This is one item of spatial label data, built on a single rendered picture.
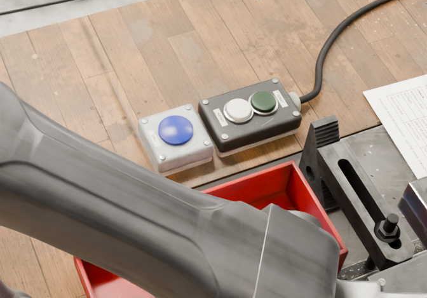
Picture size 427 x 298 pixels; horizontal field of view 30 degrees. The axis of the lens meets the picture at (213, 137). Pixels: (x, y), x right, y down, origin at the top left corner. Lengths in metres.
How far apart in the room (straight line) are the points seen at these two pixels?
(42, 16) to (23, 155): 1.96
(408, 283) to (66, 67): 0.49
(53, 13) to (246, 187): 1.57
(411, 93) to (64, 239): 0.68
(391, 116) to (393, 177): 0.09
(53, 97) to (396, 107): 0.42
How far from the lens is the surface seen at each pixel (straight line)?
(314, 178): 0.89
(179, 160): 0.89
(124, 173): 0.42
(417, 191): 0.64
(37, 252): 0.86
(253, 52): 1.03
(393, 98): 1.02
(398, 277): 0.78
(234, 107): 0.92
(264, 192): 0.88
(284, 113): 0.93
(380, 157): 0.96
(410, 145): 0.98
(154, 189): 0.42
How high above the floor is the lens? 1.65
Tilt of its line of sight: 53 degrees down
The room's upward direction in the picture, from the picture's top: 7 degrees clockwise
